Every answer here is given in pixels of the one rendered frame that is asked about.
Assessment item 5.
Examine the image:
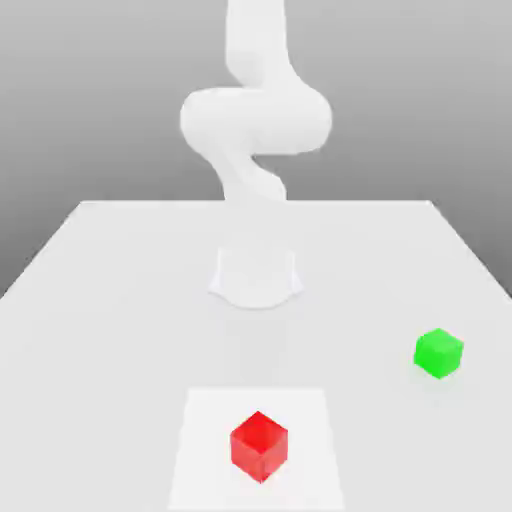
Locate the small red cube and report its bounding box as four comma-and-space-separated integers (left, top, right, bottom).
229, 410, 290, 485

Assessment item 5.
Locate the small green cube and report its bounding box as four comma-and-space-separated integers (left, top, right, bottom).
412, 327, 465, 380

